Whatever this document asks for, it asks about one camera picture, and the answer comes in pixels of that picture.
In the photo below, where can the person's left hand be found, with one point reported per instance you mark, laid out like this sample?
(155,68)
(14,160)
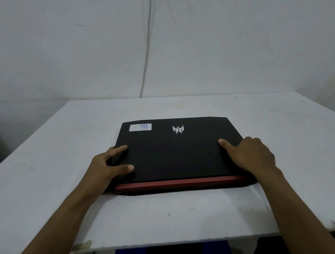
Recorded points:
(100,170)

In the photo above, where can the person's right hand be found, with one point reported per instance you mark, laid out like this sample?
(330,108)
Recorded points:
(251,157)

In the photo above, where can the person's right thumb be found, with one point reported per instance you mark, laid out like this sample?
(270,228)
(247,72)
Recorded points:
(227,147)

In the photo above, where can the person's left thumb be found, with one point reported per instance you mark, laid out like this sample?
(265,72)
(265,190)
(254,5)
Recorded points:
(122,169)

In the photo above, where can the black laptop with red edge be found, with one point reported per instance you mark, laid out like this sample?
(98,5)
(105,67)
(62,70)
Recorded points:
(172,154)

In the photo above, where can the person's left forearm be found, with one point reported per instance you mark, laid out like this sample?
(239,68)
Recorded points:
(61,219)

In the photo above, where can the person's right forearm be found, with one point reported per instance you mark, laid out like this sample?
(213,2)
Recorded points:
(295,217)

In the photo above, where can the white sticker label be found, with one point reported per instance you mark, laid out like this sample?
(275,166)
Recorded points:
(140,127)

